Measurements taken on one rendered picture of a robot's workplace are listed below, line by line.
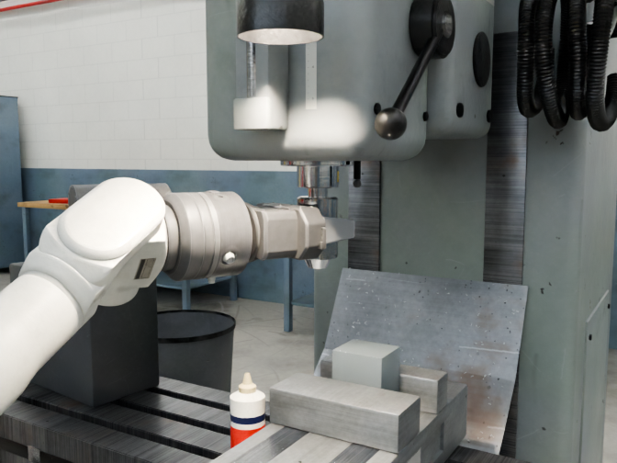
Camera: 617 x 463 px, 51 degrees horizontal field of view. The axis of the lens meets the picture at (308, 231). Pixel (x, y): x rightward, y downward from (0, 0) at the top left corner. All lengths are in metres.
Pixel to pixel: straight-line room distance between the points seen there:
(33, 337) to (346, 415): 0.31
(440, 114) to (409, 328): 0.41
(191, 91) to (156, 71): 0.50
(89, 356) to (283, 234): 0.41
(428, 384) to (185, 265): 0.30
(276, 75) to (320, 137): 0.07
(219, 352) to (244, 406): 1.91
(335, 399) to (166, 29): 6.18
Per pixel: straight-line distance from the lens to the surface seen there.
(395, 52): 0.69
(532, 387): 1.09
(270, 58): 0.63
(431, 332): 1.06
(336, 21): 0.64
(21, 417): 1.00
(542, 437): 1.11
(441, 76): 0.79
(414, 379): 0.76
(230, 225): 0.64
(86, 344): 0.98
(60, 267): 0.56
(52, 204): 6.61
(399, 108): 0.62
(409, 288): 1.09
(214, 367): 2.66
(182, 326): 3.02
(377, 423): 0.66
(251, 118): 0.63
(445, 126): 0.79
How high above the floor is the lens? 1.31
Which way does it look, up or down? 6 degrees down
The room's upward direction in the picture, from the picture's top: straight up
